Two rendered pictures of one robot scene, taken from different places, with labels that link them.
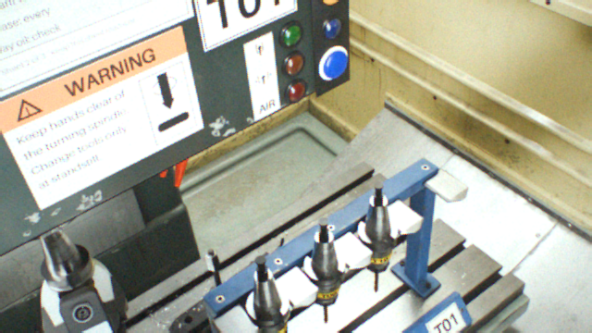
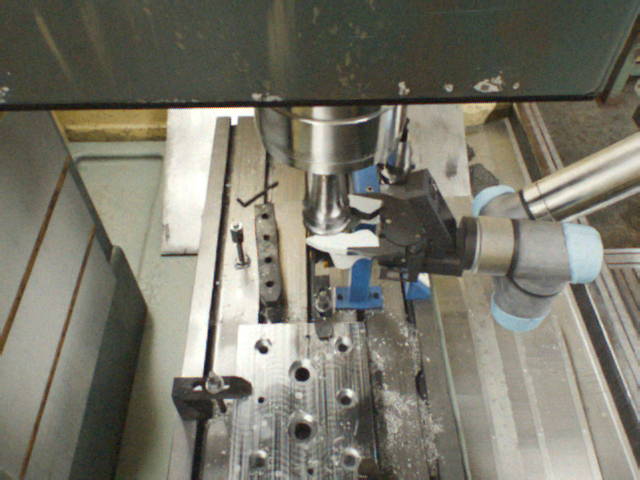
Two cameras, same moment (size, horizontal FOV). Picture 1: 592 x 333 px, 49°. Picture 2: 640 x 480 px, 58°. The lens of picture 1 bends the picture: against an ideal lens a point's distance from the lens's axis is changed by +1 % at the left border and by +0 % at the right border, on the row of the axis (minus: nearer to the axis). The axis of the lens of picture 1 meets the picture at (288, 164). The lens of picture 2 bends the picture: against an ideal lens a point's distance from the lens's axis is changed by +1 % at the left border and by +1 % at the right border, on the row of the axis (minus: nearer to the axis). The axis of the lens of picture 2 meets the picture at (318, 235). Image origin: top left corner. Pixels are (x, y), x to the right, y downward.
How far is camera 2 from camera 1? 0.80 m
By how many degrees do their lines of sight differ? 40
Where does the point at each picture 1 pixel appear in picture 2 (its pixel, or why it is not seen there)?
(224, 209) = not seen: hidden behind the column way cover
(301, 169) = (119, 186)
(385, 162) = (211, 119)
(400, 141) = not seen: hidden behind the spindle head
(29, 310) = (84, 434)
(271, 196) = (121, 220)
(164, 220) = (115, 268)
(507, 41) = not seen: outside the picture
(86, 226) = (89, 304)
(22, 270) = (73, 389)
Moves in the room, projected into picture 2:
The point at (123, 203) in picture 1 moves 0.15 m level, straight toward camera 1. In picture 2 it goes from (98, 262) to (172, 274)
